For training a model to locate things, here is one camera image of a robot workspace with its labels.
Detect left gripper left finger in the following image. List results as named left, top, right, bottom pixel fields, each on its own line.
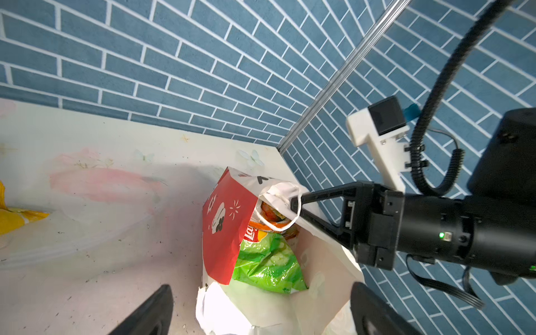
left=110, top=284, right=174, bottom=335

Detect orange colourful snack packet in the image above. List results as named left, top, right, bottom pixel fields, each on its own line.
left=244, top=201, right=300, bottom=243

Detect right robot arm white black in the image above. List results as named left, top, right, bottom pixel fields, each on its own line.
left=290, top=108, right=535, bottom=285

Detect green snack packet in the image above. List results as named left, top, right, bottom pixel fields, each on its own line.
left=232, top=233, right=308, bottom=295

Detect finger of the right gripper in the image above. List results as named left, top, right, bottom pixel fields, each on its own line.
left=300, top=209, right=355, bottom=249
left=290, top=182, right=356, bottom=214

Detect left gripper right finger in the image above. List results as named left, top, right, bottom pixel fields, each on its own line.
left=350, top=282, right=420, bottom=335

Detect yellow snack packet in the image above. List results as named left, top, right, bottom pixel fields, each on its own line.
left=0, top=182, right=50, bottom=235

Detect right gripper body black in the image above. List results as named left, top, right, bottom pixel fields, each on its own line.
left=343, top=181, right=405, bottom=270

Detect red white paper gift bag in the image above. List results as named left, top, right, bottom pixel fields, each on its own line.
left=196, top=168, right=364, bottom=334

